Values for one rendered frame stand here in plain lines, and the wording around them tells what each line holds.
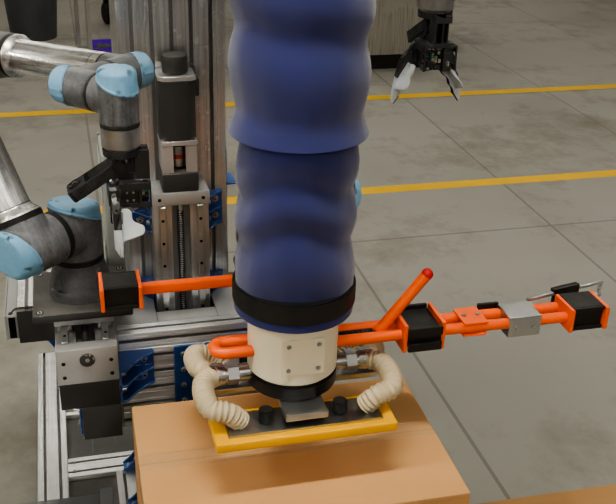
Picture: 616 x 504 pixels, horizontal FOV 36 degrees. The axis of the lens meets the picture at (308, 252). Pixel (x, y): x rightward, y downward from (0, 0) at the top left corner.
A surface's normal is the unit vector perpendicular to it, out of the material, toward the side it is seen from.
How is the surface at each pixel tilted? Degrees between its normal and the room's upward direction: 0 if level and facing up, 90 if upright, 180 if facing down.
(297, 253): 77
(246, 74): 94
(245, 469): 0
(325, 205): 69
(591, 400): 0
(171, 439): 0
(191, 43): 90
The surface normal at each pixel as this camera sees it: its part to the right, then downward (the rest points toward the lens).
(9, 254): -0.49, 0.47
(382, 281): 0.03, -0.90
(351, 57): 0.76, 0.03
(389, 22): 0.25, 0.43
